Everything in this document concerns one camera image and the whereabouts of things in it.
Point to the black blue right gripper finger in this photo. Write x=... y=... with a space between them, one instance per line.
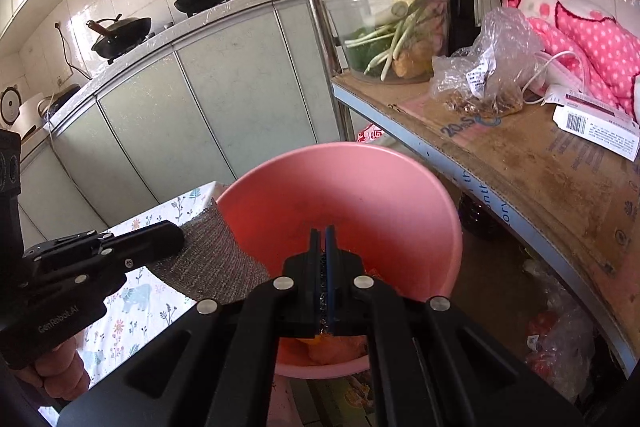
x=143 y=246

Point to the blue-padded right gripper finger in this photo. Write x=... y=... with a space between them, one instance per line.
x=431 y=364
x=214 y=366

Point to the white orange plastic bag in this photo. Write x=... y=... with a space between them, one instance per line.
x=326 y=349

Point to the grey kitchen cabinet counter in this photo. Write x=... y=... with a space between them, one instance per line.
x=206 y=100

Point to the person's left hand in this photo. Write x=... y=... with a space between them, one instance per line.
x=60 y=373

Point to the floral bear tablecloth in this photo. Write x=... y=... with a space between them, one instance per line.
x=144 y=306

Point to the red plastic bag below shelf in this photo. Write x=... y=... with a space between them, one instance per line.
x=560 y=338

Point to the pink plastic basin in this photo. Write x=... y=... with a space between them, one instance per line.
x=385 y=207

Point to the white rice cooker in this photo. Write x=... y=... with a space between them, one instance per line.
x=17 y=114

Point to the black wok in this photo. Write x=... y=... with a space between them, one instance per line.
x=118 y=35

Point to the cardboard shelf liner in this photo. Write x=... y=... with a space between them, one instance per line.
x=582 y=198

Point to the metal shelf rack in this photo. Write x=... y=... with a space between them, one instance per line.
x=517 y=225

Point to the white barcode label box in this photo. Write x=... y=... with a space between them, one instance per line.
x=593 y=121

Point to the clear plastic bag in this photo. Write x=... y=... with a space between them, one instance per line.
x=487 y=78

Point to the glass bowl with vegetables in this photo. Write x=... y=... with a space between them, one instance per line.
x=391 y=41

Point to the pink polka dot cushion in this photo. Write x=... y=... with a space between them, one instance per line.
x=597 y=49

